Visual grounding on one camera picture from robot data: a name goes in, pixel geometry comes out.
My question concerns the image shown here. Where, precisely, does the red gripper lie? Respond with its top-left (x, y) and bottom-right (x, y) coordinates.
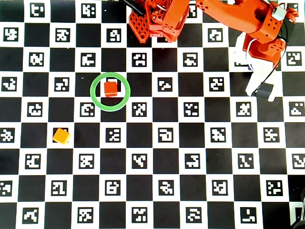
top-left (243, 35), bottom-right (286, 65)

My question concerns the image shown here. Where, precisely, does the red cube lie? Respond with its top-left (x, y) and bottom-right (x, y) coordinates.
top-left (104, 81), bottom-right (118, 98)

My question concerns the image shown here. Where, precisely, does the orange cube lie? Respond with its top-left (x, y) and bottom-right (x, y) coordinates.
top-left (52, 128), bottom-right (71, 146)

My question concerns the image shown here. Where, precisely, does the checkerboard marker mat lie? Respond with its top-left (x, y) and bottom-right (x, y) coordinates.
top-left (0, 0), bottom-right (305, 229)

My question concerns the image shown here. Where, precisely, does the black camera cable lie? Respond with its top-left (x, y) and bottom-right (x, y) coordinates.
top-left (252, 35), bottom-right (290, 96)

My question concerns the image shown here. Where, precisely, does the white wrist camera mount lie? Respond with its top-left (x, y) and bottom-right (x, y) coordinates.
top-left (233, 32), bottom-right (283, 102)

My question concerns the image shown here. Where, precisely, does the green flat ring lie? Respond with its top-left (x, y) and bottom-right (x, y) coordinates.
top-left (90, 72), bottom-right (132, 112)

